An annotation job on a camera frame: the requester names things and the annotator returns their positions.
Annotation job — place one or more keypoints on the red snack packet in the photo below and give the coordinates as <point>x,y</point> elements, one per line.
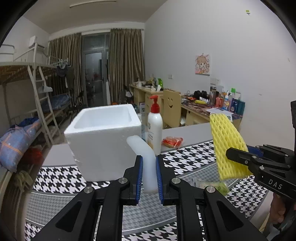
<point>172,142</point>

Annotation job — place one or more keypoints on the small clear spray bottle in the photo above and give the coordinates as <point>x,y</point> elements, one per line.
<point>143,126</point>

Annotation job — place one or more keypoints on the white air conditioner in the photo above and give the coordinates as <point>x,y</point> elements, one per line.
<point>33,42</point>

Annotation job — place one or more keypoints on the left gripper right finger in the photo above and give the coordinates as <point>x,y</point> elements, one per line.
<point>202,214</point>

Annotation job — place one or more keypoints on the right hand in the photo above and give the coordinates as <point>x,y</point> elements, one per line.
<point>277,210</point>

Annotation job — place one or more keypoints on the right brown curtain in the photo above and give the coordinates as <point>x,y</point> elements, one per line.
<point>125,60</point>

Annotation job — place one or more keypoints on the glass balcony door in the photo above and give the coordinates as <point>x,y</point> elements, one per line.
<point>95,54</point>

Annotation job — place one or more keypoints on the wooden desk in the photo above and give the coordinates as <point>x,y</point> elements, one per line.
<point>191,112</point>

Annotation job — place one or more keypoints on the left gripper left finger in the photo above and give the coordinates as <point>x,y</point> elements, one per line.
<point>96,214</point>

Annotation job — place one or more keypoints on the blue plaid quilt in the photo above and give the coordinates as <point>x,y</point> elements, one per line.
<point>16,141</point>

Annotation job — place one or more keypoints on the brown curtain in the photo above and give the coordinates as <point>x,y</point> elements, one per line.
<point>125,60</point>
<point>66,53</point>

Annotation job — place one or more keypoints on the cartoon girl poster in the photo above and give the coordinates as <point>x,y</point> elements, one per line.
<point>202,64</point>

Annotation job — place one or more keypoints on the left brown curtain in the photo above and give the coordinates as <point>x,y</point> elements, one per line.
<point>66,53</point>

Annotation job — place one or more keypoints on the white foam tube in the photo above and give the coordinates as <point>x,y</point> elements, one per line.
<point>149,176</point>

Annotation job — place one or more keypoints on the white lotion pump bottle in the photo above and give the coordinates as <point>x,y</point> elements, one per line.
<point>155,126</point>

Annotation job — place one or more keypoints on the green tissue pack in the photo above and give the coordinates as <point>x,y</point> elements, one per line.
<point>220,186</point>

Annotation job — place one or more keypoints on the yellow foam fruit net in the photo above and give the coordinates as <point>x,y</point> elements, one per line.
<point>226,136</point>

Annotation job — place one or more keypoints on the white papers on desk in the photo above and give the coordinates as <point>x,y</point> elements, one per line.
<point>220,111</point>

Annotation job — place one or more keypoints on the metal bunk bed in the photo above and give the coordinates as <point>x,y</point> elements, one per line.
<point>32,87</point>

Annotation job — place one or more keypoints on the white styrofoam box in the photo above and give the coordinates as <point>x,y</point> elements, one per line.
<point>97,139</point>

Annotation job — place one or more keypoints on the blue toiletry bottle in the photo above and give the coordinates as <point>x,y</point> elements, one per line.
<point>240,107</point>

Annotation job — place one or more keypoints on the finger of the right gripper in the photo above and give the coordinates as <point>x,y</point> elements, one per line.
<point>243,157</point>
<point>271,152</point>

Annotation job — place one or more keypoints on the ceiling tube light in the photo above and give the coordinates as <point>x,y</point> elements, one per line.
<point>92,2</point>

